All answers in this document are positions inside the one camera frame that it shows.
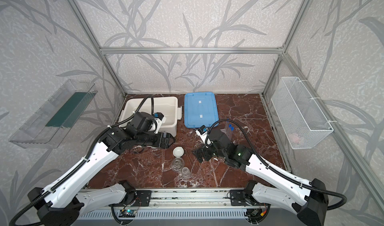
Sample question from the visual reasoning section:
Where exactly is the small clear glass beaker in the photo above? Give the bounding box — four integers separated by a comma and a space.
181, 167, 191, 179

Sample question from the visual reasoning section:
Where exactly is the small white ceramic bowl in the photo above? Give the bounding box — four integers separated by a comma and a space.
173, 147, 185, 158

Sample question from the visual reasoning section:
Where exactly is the clear glass flask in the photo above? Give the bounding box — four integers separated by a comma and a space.
171, 158, 185, 172

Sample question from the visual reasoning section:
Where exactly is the white plastic storage bin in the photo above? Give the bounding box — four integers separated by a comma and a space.
118, 96, 183, 138

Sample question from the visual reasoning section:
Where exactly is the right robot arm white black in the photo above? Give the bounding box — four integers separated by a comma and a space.
193, 121, 348, 226

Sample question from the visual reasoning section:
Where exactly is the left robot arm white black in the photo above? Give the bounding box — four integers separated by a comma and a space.
9, 95, 173, 226

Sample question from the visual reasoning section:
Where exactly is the blue plastic bin lid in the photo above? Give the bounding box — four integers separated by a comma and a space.
184, 92, 219, 129

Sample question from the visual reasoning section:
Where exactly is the pink object in basket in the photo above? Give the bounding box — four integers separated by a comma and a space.
289, 133, 303, 145

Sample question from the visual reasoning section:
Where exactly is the green circuit board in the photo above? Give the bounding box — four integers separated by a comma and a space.
119, 209, 138, 219

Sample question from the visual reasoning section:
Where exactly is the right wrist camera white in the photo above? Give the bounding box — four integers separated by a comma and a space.
196, 125, 211, 148

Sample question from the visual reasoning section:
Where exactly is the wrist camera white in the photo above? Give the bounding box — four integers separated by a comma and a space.
153, 112, 167, 134
196, 125, 211, 148

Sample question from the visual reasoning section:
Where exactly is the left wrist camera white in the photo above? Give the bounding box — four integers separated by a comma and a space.
153, 112, 167, 134

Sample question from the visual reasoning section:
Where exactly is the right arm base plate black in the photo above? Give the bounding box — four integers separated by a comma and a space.
228, 190, 252, 206

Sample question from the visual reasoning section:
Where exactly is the right circuit board with wires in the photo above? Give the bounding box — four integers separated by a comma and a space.
245, 209, 268, 220

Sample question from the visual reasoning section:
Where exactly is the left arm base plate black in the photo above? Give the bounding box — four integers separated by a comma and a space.
129, 190, 152, 207

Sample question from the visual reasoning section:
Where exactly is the white wire mesh basket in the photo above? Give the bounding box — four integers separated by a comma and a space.
272, 76, 334, 150

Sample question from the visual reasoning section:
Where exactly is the clear wall shelf green mat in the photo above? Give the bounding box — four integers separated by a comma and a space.
9, 79, 98, 149

